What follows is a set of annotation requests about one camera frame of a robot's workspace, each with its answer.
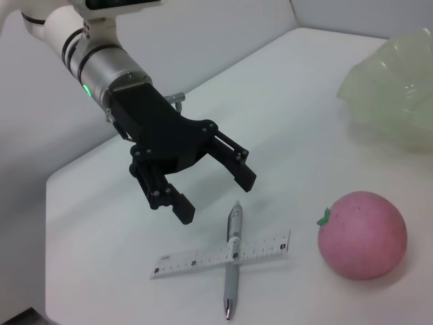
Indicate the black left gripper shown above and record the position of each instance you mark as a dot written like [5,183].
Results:
[152,125]

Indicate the pink toy peach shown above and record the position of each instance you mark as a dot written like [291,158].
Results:
[362,237]

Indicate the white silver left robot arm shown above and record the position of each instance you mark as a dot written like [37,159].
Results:
[101,67]

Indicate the silver ballpoint pen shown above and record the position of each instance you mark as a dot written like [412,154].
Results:
[233,230]

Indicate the clear plastic ruler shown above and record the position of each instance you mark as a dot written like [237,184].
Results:
[189,262]

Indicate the translucent green fruit bowl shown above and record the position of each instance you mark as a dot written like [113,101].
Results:
[389,91]

